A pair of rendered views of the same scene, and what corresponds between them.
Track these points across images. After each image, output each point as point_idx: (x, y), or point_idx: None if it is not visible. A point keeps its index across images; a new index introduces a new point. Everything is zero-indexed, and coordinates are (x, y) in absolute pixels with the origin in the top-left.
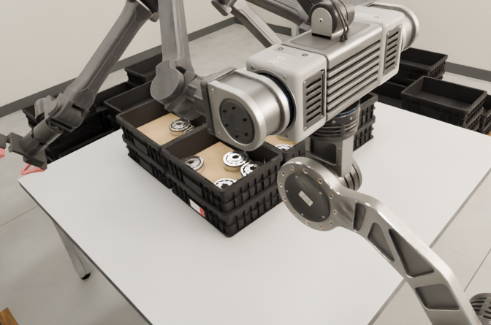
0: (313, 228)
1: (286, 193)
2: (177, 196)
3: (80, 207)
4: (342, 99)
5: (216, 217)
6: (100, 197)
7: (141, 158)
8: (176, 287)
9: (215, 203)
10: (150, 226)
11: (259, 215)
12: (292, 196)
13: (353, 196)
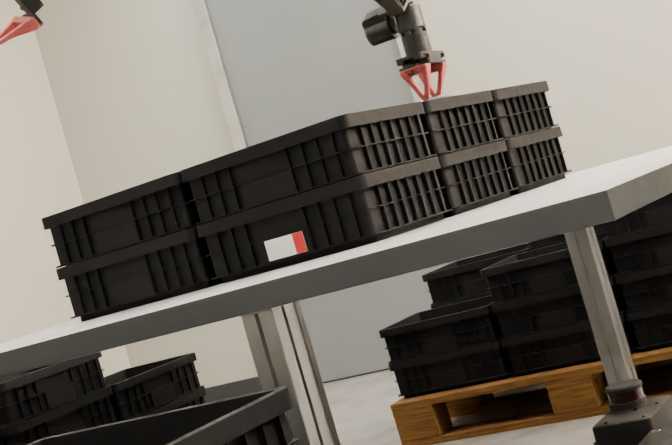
0: None
1: None
2: (230, 273)
3: (14, 346)
4: None
5: (337, 212)
6: (51, 334)
7: (115, 281)
8: (311, 265)
9: (328, 176)
10: (199, 293)
11: (416, 218)
12: None
13: None
